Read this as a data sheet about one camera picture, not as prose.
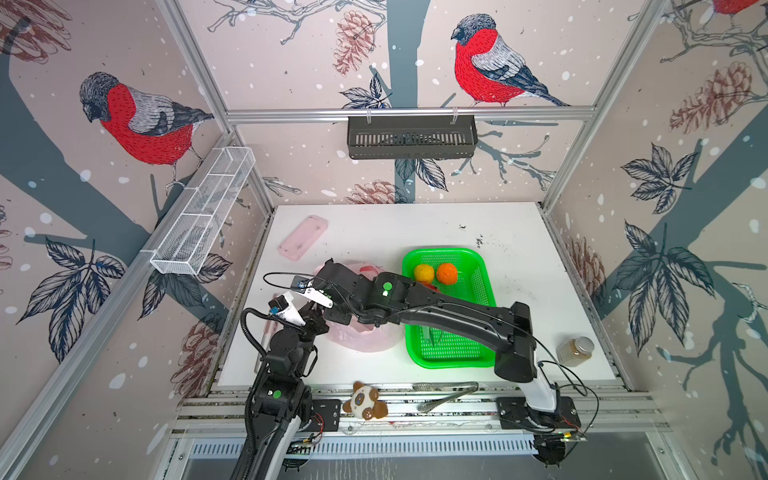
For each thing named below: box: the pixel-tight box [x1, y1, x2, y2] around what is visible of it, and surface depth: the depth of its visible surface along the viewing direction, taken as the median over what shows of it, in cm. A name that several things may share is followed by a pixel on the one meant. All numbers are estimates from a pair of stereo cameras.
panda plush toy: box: [342, 381, 388, 420], surface depth 75 cm
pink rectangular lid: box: [277, 215, 328, 261], surface depth 114 cm
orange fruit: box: [438, 263, 457, 285], surface depth 97 cm
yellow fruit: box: [414, 264, 435, 284], surface depth 97 cm
